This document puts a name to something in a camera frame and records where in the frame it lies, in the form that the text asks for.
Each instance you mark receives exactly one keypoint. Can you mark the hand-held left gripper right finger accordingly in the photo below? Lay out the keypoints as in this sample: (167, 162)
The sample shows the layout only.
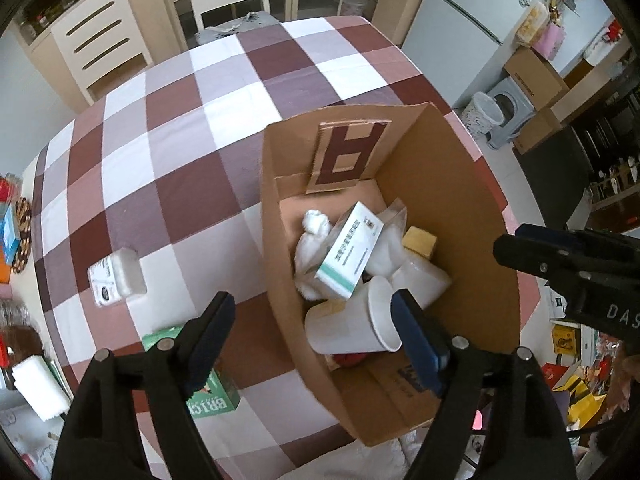
(417, 345)

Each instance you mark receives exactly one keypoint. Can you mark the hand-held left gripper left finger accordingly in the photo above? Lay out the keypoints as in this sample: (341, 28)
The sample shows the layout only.
(212, 345)

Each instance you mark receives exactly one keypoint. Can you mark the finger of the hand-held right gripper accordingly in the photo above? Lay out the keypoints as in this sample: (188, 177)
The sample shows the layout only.
(530, 257)
(547, 234)

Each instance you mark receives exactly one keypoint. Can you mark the green cardboard box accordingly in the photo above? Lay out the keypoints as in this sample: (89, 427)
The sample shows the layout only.
(220, 400)

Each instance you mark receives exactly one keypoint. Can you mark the brown cardboard box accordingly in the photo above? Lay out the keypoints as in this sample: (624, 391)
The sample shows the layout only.
(480, 220)

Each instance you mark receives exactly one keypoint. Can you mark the clear bag of white pads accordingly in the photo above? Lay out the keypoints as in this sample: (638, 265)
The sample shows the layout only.
(420, 280)

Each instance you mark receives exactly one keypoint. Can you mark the white paper cup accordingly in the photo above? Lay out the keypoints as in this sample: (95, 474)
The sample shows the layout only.
(345, 325)

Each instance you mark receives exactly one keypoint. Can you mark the yellow foam block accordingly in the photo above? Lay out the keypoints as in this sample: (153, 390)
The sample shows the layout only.
(420, 242)

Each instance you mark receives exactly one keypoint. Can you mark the white green medicine box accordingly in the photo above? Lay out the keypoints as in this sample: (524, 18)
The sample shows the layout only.
(347, 250)

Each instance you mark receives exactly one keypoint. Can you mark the white cat plush toy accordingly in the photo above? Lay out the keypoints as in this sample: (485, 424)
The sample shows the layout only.
(307, 255)

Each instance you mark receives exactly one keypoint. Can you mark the white tissue pack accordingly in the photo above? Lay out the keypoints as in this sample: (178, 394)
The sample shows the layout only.
(117, 277)

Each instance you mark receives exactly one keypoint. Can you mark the grey plastic stool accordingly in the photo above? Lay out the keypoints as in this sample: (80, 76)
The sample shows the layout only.
(512, 110)

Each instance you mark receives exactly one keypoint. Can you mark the white wastebasket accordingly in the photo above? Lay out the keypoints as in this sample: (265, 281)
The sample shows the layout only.
(480, 117)

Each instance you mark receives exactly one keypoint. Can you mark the cardboard box on floor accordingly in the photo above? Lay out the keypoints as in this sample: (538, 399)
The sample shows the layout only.
(537, 77)

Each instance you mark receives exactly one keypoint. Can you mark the white folded towel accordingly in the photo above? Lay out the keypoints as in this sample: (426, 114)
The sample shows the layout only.
(40, 387)

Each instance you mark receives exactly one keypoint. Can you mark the brown checkered tablecloth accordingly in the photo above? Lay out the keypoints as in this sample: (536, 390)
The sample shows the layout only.
(175, 160)

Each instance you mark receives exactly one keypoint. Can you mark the pink bag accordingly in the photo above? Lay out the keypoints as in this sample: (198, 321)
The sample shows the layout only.
(550, 42)

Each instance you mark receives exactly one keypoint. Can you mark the cartoon printed table mat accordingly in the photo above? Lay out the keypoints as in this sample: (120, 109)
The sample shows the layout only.
(25, 435)

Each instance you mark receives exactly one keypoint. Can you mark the woven brown trivet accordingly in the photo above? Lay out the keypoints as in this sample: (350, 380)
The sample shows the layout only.
(22, 235)

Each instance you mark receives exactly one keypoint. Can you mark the white refrigerator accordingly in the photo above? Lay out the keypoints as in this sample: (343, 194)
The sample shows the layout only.
(465, 20)

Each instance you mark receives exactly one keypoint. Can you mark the blue tissue box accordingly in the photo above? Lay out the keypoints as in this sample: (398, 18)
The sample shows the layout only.
(7, 230)

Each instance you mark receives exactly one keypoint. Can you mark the grey chair cushion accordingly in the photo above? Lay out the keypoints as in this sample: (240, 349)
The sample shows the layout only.
(240, 25)

